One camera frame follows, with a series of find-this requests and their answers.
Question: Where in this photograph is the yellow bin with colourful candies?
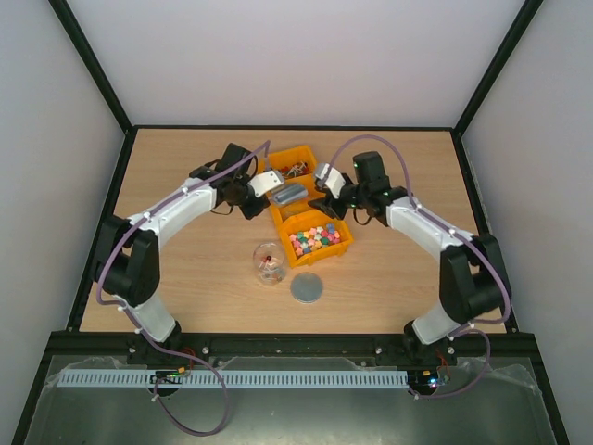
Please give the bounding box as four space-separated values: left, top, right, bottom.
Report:
273 210 354 268

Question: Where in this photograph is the metal scoop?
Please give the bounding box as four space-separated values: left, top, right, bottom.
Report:
271 183 309 207

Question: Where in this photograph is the yellow bin with gummies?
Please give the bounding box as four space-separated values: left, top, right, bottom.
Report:
270 186 322 223

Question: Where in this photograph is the yellow bin with lollipops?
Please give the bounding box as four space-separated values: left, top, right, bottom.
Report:
258 146 317 180

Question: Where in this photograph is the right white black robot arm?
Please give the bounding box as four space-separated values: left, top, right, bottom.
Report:
309 151 511 363

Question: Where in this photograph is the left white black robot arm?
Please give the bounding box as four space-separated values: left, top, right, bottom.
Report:
91 140 282 355

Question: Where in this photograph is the clear plastic jar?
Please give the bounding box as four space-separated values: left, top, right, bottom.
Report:
252 242 285 286

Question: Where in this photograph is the grey round jar lid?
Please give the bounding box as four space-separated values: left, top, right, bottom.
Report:
290 273 323 304

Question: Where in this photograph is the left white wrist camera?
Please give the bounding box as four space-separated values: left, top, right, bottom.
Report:
248 170 284 197

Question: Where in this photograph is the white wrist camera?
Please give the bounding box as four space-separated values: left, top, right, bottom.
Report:
313 163 347 198
248 170 284 197

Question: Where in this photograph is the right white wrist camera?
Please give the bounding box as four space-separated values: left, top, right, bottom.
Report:
313 163 347 198

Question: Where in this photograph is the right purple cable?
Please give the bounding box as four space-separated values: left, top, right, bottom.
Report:
323 133 512 401

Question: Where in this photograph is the purple cable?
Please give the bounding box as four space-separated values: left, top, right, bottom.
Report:
323 133 512 401
95 139 230 437

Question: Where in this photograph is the grey slotted cable duct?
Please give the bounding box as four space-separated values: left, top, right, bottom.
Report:
57 369 409 389

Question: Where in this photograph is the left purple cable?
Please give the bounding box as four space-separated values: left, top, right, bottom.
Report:
95 139 230 437

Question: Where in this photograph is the black front mounting rail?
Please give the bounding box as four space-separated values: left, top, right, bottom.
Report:
47 331 538 367

